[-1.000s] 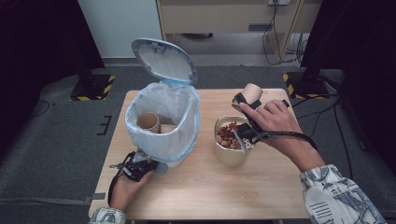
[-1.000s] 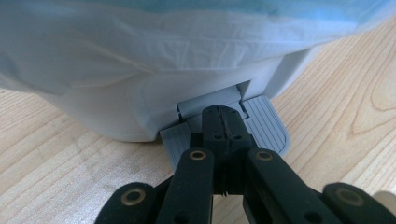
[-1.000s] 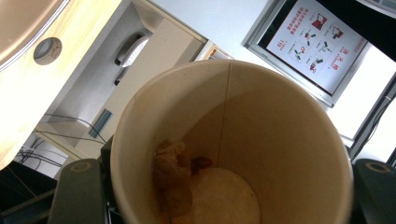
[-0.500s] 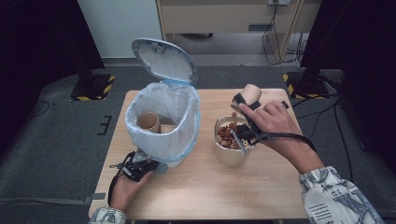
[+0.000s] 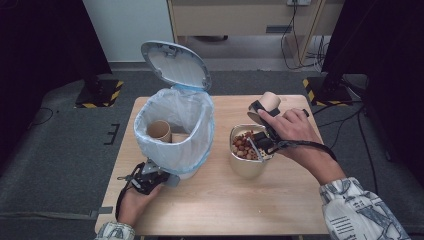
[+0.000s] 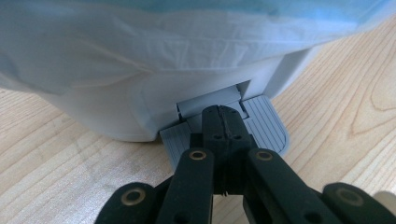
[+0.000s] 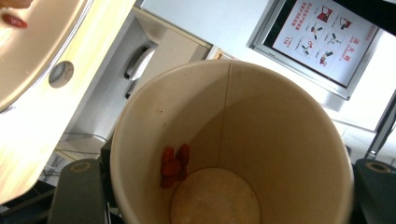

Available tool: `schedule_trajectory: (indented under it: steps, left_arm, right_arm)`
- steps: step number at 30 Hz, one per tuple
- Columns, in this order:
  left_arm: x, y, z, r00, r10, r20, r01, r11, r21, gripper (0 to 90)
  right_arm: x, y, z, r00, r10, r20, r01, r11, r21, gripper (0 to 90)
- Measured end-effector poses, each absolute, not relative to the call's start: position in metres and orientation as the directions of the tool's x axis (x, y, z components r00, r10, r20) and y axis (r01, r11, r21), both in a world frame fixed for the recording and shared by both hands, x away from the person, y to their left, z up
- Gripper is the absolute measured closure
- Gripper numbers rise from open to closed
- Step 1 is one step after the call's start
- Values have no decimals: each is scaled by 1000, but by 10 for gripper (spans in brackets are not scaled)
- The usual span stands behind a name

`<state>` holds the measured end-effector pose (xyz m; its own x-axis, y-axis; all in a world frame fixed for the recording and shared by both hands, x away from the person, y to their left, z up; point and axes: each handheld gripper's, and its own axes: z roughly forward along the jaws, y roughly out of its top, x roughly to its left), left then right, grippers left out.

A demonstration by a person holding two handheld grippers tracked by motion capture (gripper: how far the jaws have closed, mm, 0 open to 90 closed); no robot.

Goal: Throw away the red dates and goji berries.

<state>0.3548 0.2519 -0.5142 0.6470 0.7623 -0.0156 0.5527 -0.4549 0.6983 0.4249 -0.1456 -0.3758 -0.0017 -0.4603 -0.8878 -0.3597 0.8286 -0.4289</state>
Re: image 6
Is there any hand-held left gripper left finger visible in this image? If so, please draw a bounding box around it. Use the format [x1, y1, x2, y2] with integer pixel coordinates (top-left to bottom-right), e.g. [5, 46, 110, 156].
[190, 105, 227, 195]

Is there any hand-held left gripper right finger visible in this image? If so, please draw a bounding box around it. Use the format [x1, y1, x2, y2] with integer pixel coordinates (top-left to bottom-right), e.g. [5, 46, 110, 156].
[220, 105, 260, 196]

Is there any white blue pedal trash can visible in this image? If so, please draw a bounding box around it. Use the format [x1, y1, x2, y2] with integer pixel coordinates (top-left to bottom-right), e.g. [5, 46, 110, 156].
[36, 45, 326, 172]

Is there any translucent white trash bag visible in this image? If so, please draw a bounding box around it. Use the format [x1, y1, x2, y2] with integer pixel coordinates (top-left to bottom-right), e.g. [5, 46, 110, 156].
[0, 0, 396, 97]

